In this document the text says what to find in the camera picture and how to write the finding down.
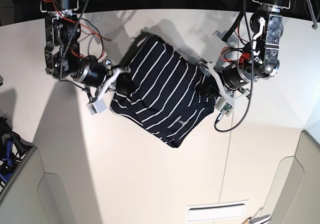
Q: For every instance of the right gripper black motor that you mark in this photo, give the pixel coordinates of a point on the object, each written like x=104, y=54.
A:
x=94, y=74

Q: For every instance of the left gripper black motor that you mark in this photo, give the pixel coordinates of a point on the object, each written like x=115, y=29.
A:
x=234, y=77

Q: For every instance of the navy white striped T-shirt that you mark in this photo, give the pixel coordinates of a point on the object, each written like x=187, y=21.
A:
x=167, y=100

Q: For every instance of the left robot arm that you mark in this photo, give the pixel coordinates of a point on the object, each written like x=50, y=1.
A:
x=258, y=57

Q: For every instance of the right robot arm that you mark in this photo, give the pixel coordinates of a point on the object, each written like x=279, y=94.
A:
x=63, y=58

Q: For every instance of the blue black items left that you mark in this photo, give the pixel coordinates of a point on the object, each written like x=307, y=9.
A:
x=13, y=150

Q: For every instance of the tools at bottom edge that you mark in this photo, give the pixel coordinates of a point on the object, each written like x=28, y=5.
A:
x=257, y=220

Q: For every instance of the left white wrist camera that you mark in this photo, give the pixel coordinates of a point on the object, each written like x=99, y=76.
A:
x=225, y=105

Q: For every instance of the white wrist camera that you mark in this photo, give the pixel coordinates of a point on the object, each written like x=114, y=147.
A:
x=225, y=105
x=96, y=107

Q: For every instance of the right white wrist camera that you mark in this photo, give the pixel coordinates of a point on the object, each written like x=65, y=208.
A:
x=96, y=107

